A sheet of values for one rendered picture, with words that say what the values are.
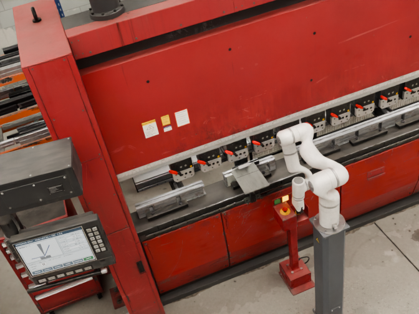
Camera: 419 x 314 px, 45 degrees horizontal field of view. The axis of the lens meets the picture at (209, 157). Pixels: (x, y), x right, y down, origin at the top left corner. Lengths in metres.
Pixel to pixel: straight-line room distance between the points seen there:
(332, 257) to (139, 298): 1.43
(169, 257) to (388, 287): 1.66
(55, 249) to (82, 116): 0.71
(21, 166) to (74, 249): 0.54
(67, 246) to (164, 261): 1.19
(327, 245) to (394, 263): 1.20
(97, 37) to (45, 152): 0.67
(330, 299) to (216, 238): 0.91
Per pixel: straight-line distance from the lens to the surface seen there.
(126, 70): 2.95
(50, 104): 2.74
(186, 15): 2.90
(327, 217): 3.11
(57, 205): 3.82
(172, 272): 3.94
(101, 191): 3.11
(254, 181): 3.52
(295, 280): 4.08
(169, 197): 3.57
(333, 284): 3.58
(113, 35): 2.84
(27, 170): 2.55
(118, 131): 3.14
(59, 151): 2.59
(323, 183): 2.89
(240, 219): 3.79
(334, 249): 3.30
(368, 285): 4.19
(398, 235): 4.54
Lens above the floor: 3.39
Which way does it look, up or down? 39 degrees down
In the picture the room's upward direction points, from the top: 11 degrees counter-clockwise
